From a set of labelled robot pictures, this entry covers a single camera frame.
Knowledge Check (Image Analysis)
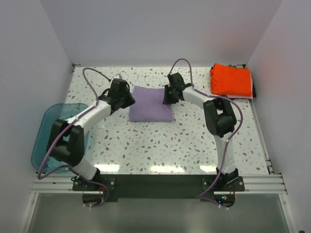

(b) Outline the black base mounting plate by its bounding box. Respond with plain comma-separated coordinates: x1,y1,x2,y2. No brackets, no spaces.
72,174,245,203

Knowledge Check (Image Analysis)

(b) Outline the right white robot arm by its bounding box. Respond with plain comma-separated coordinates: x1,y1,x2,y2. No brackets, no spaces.
163,73,239,191

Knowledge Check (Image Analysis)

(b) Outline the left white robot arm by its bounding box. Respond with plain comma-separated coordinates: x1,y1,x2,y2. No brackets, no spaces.
45,78,135,190

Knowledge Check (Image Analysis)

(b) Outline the purple t shirt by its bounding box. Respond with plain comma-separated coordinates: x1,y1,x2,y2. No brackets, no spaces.
129,85,173,122

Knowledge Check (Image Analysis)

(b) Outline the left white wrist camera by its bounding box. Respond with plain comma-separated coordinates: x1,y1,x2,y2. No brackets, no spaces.
112,73,122,80

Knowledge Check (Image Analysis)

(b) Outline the aluminium frame rail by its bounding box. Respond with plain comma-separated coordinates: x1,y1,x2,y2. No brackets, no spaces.
31,173,287,194

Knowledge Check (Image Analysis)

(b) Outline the teal plastic bin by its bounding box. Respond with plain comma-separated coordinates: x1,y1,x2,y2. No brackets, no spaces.
31,103,88,170

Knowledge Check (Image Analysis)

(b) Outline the folded orange t shirt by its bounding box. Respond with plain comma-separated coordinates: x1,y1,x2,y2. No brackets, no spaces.
209,63,253,98

